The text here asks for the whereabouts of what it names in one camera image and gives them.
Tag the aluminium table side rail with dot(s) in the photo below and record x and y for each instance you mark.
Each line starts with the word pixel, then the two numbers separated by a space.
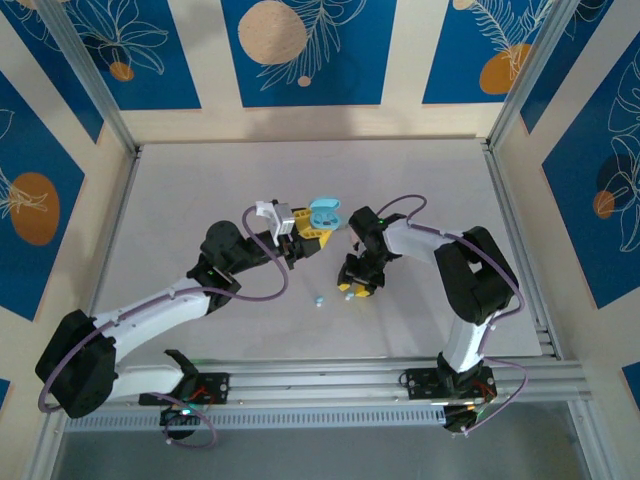
pixel 122 200
pixel 508 200

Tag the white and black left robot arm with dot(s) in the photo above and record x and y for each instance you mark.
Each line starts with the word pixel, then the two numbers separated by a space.
pixel 145 315

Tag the aluminium frame post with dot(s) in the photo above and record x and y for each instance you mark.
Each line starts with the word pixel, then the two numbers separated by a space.
pixel 45 450
pixel 545 75
pixel 592 450
pixel 101 95

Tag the blue earbud charging case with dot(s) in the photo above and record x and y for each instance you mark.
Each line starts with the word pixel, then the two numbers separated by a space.
pixel 325 205

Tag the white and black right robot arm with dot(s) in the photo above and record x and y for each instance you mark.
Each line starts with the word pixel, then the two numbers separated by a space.
pixel 475 275

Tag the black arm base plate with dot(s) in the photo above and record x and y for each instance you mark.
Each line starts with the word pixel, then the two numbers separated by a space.
pixel 420 385
pixel 215 387

